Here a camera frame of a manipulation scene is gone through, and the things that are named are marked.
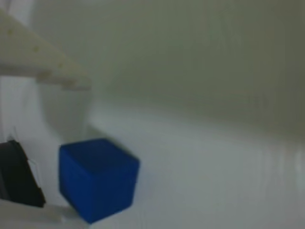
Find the small blue cube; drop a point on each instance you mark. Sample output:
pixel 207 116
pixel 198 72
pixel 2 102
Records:
pixel 97 179

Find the black plastic block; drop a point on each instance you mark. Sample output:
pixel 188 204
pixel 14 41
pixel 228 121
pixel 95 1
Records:
pixel 19 176

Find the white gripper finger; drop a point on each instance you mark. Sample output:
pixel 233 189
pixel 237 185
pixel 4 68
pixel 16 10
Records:
pixel 31 55
pixel 23 215

